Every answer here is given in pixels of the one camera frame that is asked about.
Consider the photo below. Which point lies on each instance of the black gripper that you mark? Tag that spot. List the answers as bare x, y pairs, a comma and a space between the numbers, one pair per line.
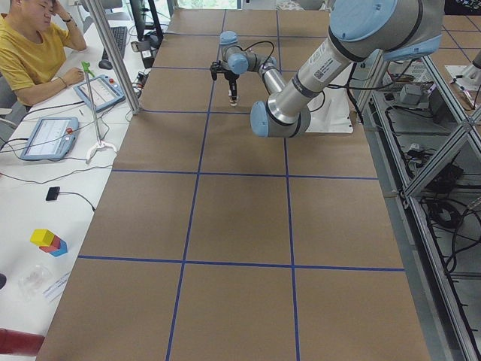
231, 80

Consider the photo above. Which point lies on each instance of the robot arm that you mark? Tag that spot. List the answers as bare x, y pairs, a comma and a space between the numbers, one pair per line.
236, 61
401, 29

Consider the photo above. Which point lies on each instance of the black keyboard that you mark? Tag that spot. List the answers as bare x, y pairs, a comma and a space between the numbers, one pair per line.
120, 34

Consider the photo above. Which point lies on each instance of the far teach pendant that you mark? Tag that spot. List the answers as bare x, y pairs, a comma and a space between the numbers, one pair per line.
106, 92

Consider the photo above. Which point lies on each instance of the teach pendant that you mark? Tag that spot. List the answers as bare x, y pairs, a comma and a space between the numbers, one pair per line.
106, 92
51, 139

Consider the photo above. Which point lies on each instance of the white stand with green clip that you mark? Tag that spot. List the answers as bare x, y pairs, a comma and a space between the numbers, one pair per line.
99, 144

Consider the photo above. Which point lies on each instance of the near teach pendant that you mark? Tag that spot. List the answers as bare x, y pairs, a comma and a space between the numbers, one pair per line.
51, 139

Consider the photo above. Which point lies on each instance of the person in yellow shirt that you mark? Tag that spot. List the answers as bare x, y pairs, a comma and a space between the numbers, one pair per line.
34, 36

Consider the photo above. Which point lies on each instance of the small black box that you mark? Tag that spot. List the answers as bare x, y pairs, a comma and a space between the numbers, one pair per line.
52, 194

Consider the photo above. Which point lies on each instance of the stacked coloured blocks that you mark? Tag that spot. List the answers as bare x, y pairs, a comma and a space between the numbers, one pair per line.
48, 242

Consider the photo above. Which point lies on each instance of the clear plastic bag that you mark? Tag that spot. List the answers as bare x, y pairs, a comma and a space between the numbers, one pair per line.
31, 282

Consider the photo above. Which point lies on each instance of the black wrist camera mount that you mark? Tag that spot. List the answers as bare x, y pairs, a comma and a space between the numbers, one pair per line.
215, 69

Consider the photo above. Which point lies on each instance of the aluminium profile post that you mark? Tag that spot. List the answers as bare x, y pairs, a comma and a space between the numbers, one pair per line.
98, 16

